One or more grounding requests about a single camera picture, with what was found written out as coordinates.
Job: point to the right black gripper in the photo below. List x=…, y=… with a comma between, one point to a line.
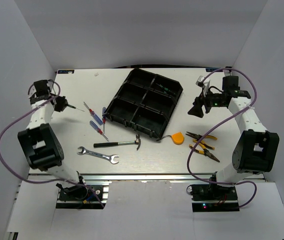
x=196, y=110

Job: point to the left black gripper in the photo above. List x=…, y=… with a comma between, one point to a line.
x=61, y=106

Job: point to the black green precision screwdriver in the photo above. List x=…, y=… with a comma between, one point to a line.
x=73, y=107

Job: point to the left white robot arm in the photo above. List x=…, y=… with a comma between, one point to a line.
x=38, y=141

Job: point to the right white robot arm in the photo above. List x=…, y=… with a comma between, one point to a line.
x=256, y=148

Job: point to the orange tape measure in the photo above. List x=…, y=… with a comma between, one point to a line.
x=177, y=138

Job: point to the blue red screwdriver lower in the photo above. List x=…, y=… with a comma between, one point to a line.
x=97, y=129

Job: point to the blue red screwdriver middle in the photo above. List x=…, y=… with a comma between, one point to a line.
x=104, y=118

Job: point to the black compartment tray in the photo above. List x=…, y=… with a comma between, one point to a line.
x=141, y=105

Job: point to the silver open-end wrench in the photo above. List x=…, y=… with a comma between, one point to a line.
x=111, y=158

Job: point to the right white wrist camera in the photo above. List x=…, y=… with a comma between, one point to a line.
x=204, y=83

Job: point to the black handled claw hammer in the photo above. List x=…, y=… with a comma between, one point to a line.
x=137, y=142

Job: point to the front aluminium rail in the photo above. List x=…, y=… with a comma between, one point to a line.
x=126, y=177

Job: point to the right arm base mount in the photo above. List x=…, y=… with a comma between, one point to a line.
x=213, y=198

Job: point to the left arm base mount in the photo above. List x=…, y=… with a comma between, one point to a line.
x=75, y=197

